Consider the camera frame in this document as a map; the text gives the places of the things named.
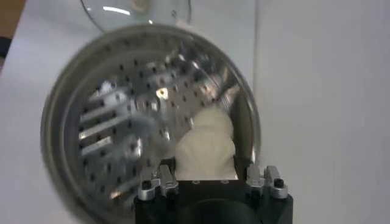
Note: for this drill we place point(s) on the white steamed baozi bun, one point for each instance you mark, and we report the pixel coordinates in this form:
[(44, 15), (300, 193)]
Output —
[(207, 158), (214, 120)]

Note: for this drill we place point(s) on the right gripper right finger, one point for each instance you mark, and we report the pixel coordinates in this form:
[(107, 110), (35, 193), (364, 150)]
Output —
[(268, 181)]

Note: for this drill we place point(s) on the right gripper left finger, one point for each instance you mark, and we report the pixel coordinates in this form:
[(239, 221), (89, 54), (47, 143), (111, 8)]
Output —
[(163, 181)]

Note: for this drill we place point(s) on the stainless steel steamer basket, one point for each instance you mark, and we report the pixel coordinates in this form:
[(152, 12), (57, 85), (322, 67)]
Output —
[(122, 121)]

